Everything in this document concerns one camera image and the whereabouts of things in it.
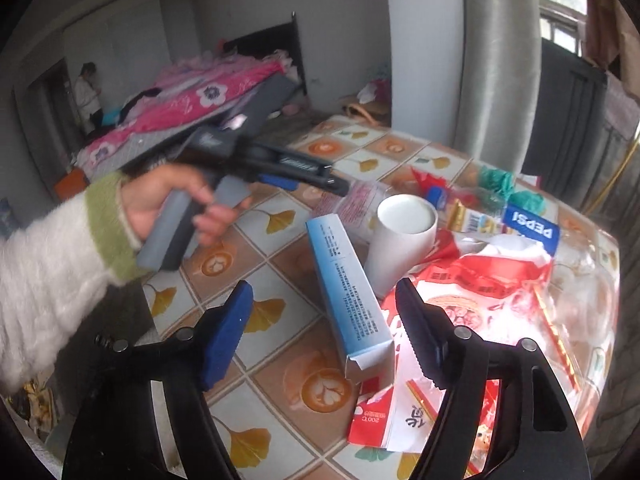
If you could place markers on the red and white carton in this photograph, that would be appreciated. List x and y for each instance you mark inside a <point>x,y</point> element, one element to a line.
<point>370,422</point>

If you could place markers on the orange box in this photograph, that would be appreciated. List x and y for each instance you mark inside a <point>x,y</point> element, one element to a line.
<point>70,182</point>

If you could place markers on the person's left hand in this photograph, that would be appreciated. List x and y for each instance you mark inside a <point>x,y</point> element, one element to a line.
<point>145,205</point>

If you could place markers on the black bed headboard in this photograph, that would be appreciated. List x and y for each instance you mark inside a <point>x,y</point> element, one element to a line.
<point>280,40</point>

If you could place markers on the black chair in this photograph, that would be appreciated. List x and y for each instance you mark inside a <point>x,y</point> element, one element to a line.
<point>565,110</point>

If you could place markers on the pink flowered blanket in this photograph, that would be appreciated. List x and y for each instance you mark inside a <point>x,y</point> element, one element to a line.
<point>200,95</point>

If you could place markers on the large red snack bag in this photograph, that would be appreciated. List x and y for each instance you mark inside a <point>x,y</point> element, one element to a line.
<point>500,290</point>

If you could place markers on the ginkgo print tablecloth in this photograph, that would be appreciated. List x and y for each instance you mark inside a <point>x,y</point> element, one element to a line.
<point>280,265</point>

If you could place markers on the grey curtain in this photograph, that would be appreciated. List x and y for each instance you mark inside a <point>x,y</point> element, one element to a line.
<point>495,60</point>

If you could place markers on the metal balcony railing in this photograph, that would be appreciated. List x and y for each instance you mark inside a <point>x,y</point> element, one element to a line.
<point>562,27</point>

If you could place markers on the tan woven bag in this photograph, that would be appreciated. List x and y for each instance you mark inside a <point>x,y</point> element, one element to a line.
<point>360,111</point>

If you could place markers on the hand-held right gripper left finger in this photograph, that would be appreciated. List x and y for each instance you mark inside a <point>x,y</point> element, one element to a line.
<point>225,335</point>

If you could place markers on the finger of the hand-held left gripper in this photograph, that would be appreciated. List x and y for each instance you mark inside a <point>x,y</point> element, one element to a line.
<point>280,181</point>
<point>295,160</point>

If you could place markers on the blue and white carton box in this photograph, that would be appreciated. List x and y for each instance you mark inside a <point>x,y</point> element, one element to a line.
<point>350,290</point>

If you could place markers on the green plastic bag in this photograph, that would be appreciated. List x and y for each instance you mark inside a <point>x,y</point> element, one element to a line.
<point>495,180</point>

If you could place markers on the white paper cup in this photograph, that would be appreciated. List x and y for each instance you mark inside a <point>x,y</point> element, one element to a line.
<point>400,250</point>

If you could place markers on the blue label plastic bottle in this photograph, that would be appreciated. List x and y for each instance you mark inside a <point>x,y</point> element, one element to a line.
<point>530,225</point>

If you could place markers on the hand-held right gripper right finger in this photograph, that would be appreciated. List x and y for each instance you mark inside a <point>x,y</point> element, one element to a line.
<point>425,340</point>

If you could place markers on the brown cloth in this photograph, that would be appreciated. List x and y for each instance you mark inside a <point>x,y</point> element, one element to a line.
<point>615,25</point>

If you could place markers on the pile of clothes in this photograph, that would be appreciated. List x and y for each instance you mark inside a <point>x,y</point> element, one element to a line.
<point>376,90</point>

